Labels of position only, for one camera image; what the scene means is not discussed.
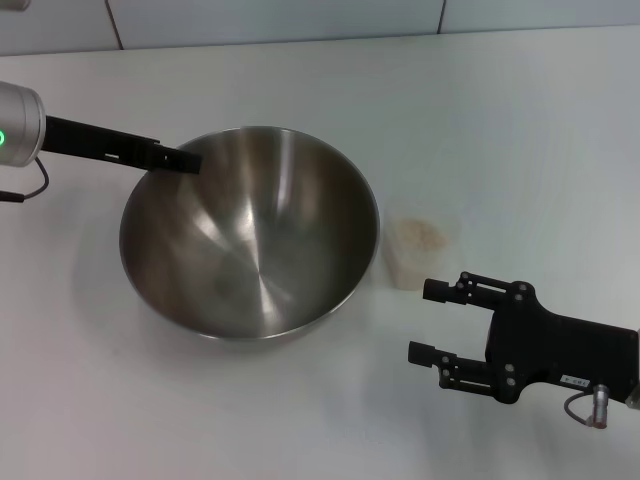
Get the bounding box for stainless steel mixing bowl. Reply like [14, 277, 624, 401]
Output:
[118, 125, 380, 342]

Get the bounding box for right gripper connector cable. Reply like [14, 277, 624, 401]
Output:
[563, 383, 612, 430]

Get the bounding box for gripper connector cable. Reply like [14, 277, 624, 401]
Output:
[0, 157, 51, 203]
[563, 383, 612, 430]

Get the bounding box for white rice grains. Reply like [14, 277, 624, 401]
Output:
[384, 217, 449, 290]

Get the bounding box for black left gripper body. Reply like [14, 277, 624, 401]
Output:
[43, 115, 162, 172]

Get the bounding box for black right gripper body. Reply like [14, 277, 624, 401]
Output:
[483, 280, 640, 405]

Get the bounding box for left gripper connector cable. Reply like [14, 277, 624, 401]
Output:
[0, 157, 51, 203]

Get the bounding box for clear plastic measuring cup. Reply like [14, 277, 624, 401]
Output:
[381, 199, 461, 291]

